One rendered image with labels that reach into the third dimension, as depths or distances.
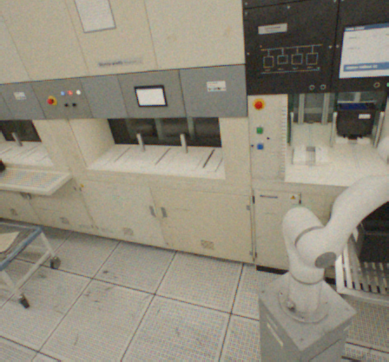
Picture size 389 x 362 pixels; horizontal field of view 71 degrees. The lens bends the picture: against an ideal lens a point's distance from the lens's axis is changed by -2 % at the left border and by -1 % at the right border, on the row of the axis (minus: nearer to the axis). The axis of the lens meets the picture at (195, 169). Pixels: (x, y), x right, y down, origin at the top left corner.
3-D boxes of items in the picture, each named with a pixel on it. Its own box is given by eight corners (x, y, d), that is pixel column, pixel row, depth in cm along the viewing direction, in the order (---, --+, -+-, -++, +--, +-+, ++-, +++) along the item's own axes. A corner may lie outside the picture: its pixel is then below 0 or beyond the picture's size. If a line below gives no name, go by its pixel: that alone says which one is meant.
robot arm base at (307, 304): (301, 332, 102) (305, 303, 93) (269, 293, 117) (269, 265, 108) (339, 308, 108) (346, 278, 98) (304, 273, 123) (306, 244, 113)
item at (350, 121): (333, 139, 194) (339, 95, 177) (331, 128, 210) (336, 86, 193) (372, 140, 185) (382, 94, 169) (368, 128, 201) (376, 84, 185)
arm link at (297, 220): (297, 288, 98) (301, 240, 85) (277, 249, 113) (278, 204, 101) (330, 280, 98) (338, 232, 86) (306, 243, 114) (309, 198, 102)
